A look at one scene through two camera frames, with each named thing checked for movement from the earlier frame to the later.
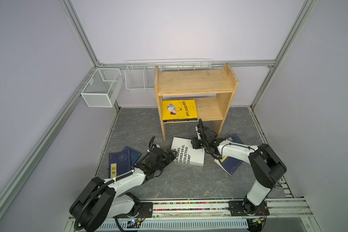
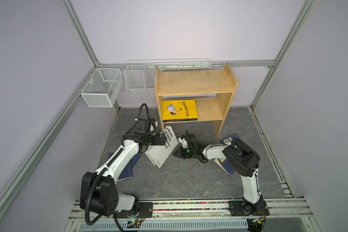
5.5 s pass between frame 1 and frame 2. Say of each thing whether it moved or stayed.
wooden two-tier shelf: stayed
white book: moved
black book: stayed
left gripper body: moved
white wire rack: stayed
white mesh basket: stayed
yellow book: stayed
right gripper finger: moved
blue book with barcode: stayed
